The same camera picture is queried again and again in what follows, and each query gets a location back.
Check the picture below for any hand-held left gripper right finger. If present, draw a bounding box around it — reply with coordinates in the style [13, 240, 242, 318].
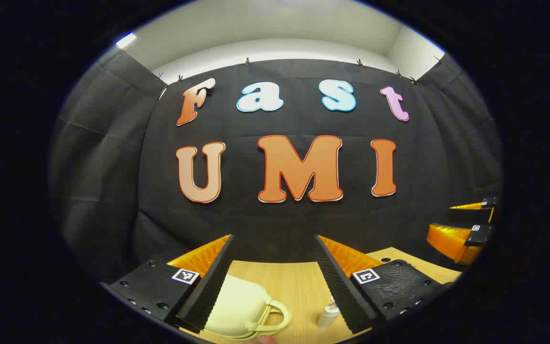
[314, 235, 452, 334]

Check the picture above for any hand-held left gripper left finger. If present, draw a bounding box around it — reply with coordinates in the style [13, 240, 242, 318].
[108, 234, 235, 334]

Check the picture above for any pale yellow suitcase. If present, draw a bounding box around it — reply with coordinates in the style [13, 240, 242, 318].
[203, 275, 292, 341]

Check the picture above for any small white bottle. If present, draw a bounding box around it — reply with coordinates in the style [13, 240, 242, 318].
[317, 296, 341, 328]

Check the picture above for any black backdrop cloth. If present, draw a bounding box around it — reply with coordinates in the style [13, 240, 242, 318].
[48, 48, 502, 283]

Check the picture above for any row of small backdrop clips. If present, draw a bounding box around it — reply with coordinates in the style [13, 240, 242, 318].
[156, 55, 445, 86]

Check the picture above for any ceiling light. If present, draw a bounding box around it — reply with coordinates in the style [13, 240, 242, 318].
[115, 32, 138, 49]

